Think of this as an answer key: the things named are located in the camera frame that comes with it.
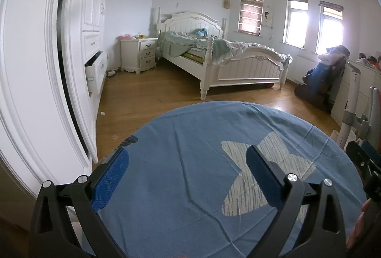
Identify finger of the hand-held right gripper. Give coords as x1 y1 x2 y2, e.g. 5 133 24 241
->
346 140 381 176

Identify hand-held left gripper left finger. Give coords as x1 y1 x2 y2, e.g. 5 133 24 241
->
28 135 139 258

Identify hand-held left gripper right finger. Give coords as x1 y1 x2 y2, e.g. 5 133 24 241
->
246 145 347 258

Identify person's right hand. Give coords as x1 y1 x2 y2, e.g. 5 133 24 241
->
346 198 381 250

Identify blue cloth with star print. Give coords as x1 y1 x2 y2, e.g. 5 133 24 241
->
80 100 368 258

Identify dark armchair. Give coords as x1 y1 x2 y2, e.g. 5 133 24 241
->
294 45 351 112

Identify blue jeans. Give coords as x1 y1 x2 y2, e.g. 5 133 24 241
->
312 63 337 95

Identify white garment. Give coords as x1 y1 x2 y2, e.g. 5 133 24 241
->
318 50 347 68

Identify white radiator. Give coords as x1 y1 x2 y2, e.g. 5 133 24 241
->
293 54 319 84

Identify white wooden bed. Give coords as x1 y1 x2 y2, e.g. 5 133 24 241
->
155 7 291 101

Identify white nightstand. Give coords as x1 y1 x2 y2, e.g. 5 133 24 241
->
120 37 159 74

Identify bright window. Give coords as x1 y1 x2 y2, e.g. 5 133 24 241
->
283 0 309 48
316 0 345 55

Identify green bedding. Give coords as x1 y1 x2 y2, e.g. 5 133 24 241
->
158 30 294 65

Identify white wardrobe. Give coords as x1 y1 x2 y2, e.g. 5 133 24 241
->
0 0 109 196

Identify wall picture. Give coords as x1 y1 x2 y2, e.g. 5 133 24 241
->
263 6 274 28

